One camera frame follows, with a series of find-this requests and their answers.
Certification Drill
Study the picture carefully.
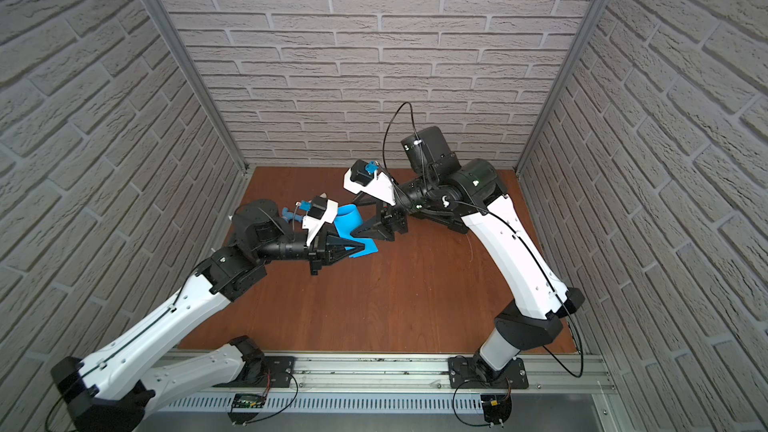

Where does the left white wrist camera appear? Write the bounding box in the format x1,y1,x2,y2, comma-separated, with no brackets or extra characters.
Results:
299,196,339,246

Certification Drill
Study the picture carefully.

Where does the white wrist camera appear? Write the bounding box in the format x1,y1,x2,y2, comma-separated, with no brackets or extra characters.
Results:
299,196,339,246
344,160,396,206

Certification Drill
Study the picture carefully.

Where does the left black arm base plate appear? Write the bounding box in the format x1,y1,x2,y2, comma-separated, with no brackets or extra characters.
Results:
220,355,296,389

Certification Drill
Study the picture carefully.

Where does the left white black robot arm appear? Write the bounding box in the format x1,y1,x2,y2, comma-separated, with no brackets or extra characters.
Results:
51,196,377,431

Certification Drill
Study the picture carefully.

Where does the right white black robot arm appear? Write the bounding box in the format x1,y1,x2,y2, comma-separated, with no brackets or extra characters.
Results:
344,126,585,385

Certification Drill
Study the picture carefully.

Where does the aluminium front rail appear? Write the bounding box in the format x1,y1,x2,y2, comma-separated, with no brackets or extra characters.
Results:
143,350,619,396

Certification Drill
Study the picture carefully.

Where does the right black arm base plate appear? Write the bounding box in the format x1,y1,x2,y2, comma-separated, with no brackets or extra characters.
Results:
447,354,529,390

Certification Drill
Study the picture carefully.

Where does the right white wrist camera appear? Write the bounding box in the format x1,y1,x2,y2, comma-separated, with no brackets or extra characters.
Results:
344,160,396,206

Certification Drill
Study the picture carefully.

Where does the left small circuit board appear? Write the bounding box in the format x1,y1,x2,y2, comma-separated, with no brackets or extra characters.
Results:
231,394,267,410

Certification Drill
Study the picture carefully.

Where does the blue plastic tap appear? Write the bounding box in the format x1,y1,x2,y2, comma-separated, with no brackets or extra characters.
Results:
281,201,311,223

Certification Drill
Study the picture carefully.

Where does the right small connector board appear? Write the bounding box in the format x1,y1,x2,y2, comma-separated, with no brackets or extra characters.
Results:
480,394,513,427

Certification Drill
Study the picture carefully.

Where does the black plastic case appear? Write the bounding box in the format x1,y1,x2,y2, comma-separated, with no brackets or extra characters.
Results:
419,215,469,235

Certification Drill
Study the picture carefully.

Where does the blue square paper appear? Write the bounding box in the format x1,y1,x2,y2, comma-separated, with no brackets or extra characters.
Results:
333,203,379,260

